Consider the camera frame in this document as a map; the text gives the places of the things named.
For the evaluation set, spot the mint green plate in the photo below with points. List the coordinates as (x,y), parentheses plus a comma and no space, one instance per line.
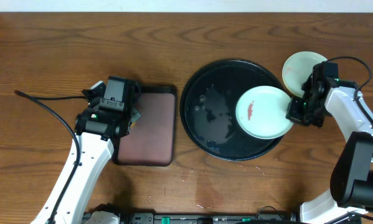
(261,112)
(298,67)

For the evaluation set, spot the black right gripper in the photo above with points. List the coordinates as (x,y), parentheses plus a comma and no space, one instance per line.
(292,114)

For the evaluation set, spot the green yellow sponge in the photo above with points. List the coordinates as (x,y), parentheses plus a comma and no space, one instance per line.
(135,115)

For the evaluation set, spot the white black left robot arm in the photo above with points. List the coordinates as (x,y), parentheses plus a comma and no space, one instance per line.
(89,153)

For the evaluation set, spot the mint green plate top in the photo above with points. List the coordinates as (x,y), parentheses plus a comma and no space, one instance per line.
(298,67)

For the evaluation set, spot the black rectangular tray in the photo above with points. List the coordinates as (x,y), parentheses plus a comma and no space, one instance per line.
(151,138)

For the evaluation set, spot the round black tray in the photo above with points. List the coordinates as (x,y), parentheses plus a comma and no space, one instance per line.
(207,109)

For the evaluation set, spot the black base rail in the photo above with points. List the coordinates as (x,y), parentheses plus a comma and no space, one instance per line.
(149,218)

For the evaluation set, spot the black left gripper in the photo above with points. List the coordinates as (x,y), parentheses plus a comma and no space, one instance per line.
(133,115)

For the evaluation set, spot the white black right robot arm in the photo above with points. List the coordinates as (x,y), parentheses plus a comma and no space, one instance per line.
(350,196)

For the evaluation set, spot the yellow plate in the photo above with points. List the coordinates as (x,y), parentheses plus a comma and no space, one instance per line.
(288,84)

